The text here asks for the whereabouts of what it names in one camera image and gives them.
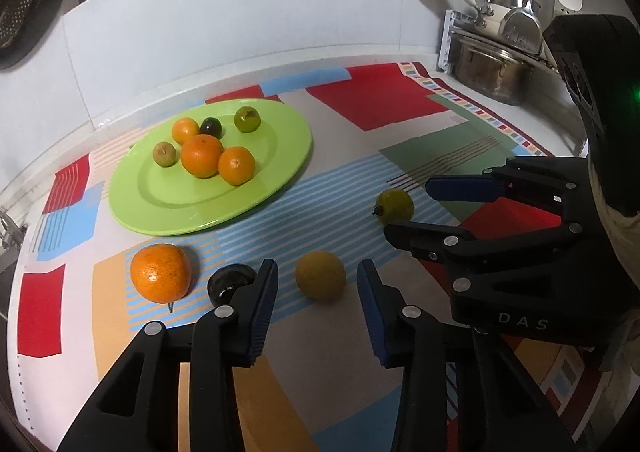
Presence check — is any brass perforated strainer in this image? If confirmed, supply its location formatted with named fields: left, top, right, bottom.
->
left=0, top=0, right=40, bottom=48

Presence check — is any brown-yellow round fruit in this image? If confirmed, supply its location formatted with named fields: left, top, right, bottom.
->
left=152, top=142, right=178, bottom=168

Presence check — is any dark plum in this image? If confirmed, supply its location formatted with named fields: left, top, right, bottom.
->
left=207, top=263, right=256, bottom=308
left=200, top=117, right=224, bottom=139

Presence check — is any green plate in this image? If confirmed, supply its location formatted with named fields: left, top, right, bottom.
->
left=108, top=98, right=312, bottom=236

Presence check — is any colourful patchwork table mat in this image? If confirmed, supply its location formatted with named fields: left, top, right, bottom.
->
left=8, top=63, right=580, bottom=451

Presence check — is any green lime on plate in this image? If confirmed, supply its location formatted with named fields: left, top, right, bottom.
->
left=234, top=106, right=262, bottom=133

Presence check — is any metal dish rack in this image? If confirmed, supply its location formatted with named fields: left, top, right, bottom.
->
left=437, top=10, right=560, bottom=76

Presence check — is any yellow round fruit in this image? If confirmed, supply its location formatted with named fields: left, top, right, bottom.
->
left=295, top=250, right=347, bottom=301

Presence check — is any small orange back plate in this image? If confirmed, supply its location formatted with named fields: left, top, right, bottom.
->
left=171, top=117, right=200, bottom=145

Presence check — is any small orange plate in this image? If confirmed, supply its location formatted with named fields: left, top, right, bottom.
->
left=171, top=117, right=200, bottom=145
left=218, top=146, right=256, bottom=186

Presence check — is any large orange on plate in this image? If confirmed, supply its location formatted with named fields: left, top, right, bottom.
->
left=180, top=134, right=224, bottom=179

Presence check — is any small orange front plate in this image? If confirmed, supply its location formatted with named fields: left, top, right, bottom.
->
left=218, top=146, right=256, bottom=186

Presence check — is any green fruit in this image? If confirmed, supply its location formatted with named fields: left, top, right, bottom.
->
left=373, top=189, right=414, bottom=225

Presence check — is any steel cooking pot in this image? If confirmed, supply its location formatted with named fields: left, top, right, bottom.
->
left=452, top=34, right=534, bottom=105

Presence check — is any large orange on mat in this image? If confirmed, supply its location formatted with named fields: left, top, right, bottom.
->
left=130, top=244, right=192, bottom=305

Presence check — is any metal spatula turner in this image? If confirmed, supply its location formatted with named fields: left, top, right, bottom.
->
left=499, top=0, right=542, bottom=55

